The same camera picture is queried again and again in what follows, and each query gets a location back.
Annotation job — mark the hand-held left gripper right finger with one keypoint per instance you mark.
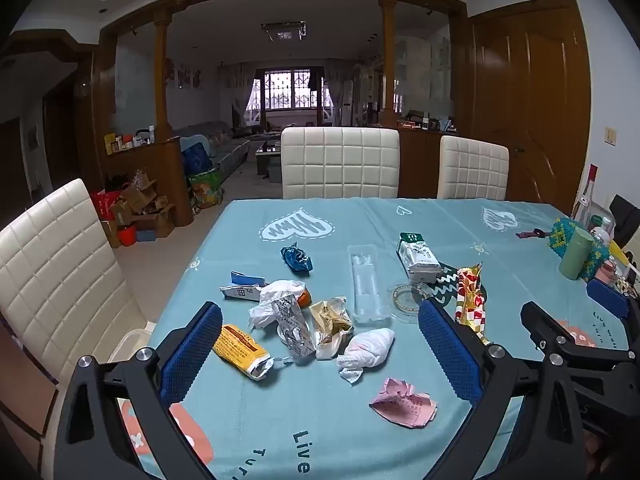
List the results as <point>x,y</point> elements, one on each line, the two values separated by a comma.
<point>447,355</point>

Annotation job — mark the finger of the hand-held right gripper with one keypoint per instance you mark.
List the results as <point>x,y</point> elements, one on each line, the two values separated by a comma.
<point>607,299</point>
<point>547,322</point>

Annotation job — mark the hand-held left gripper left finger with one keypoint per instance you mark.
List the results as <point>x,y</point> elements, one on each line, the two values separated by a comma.
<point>192,355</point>

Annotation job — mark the white plastic wrapper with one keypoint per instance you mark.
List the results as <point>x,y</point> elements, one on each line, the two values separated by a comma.
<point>272,297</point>

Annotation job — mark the clear ribbed plastic tray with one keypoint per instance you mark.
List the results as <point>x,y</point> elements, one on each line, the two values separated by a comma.
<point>367,285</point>

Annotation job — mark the pink cup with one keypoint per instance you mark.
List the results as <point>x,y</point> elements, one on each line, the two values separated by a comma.
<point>607,270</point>

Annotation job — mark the yellow orange snack wrapper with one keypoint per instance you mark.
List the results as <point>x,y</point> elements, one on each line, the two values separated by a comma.
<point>237,347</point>

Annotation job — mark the green tumbler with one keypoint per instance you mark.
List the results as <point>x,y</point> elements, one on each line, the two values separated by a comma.
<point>575,255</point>

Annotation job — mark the red gold striped wrapper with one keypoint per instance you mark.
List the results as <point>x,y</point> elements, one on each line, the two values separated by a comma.
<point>470,300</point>

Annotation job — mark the pink crumpled paper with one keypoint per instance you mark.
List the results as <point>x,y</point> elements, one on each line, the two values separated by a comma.
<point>405,405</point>

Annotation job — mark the clear round gold-ringed lid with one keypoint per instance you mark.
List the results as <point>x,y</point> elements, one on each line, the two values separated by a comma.
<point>404,301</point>

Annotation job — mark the small dark-lidded jar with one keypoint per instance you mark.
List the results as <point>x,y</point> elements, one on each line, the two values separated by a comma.
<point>596,222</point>

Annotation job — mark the beaded green yellow box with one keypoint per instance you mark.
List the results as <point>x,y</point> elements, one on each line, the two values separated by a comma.
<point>562,235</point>

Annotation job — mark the white crumpled tissue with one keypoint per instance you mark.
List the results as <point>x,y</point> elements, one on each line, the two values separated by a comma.
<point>367,347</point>

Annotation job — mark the blue white flattened carton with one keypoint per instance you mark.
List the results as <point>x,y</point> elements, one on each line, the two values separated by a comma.
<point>240,290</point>

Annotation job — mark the clear bottle with red cap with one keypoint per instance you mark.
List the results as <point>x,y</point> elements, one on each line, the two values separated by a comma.
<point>586,200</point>

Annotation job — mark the white green milk carton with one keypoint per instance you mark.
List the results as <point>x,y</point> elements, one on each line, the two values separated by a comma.
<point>417,257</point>

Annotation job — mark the silver printed wrapper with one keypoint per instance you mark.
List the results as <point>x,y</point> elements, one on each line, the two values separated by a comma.
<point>295,330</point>

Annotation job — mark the teal printed tablecloth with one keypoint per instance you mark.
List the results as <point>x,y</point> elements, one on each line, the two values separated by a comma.
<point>300,400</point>

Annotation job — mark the gold brown pastry wrapper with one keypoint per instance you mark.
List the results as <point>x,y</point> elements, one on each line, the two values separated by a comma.
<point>330,317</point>

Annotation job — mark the orange crumpled wrapper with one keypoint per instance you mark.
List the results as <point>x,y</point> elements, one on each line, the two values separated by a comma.
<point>303,299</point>

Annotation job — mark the small blue box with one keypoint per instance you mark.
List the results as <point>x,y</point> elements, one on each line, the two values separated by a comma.
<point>146,235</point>

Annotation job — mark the red bucket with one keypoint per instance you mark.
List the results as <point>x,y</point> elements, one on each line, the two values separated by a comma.
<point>126,236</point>

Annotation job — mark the blue foil wrapper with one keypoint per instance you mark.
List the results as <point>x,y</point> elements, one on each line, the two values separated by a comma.
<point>296,259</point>

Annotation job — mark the pile of cardboard boxes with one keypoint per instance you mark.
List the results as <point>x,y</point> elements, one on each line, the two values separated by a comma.
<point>145,210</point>

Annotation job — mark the cream quilted dining chair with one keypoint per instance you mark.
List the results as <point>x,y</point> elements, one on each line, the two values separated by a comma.
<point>472,167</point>
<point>55,270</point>
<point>340,162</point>

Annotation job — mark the green printed bag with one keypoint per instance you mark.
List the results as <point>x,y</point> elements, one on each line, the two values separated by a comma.
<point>205,187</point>

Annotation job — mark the red bag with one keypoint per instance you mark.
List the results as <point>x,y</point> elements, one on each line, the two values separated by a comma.
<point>105,205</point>

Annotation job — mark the blue bag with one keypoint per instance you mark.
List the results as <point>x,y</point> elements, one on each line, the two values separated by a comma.
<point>196,157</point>

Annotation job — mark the grey sofa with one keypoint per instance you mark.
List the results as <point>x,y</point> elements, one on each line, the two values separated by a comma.
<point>227,147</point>

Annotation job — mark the wooden door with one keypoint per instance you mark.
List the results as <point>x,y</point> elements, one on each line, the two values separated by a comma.
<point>530,100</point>

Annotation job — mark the coffee table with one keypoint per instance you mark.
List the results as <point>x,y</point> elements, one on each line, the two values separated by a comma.
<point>267,155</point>

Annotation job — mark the row of bottles and packets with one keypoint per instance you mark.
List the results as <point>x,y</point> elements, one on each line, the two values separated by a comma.
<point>125,142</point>

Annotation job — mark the row of small household items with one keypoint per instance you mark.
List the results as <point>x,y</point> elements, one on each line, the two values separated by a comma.
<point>425,122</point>

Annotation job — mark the wooden column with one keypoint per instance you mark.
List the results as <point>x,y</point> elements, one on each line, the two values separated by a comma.
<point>161,80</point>
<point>388,60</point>

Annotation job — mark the barred window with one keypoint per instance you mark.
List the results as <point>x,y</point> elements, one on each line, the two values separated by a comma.
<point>290,90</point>

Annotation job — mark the ceiling lamp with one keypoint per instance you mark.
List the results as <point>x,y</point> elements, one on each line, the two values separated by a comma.
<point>284,31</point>

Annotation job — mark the wall switch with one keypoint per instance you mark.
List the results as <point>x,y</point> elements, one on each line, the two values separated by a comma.
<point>610,136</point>

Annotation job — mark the wall photo prints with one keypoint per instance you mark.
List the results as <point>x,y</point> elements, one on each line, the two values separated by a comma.
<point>185,76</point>

